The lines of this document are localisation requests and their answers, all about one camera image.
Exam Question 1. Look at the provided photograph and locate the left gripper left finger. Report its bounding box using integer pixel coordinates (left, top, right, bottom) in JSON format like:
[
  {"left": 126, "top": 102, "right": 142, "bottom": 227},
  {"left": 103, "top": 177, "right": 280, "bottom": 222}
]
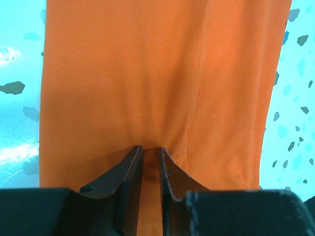
[{"left": 0, "top": 146, "right": 143, "bottom": 236}]

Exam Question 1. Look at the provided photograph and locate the orange t-shirt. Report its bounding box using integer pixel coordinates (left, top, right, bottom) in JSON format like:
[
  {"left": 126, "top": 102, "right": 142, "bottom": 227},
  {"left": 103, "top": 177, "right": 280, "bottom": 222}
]
[{"left": 39, "top": 0, "right": 291, "bottom": 236}]

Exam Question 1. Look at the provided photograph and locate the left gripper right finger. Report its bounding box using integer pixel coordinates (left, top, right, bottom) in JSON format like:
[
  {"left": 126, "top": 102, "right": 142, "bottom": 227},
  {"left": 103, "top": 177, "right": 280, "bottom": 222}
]
[{"left": 159, "top": 148, "right": 315, "bottom": 236}]

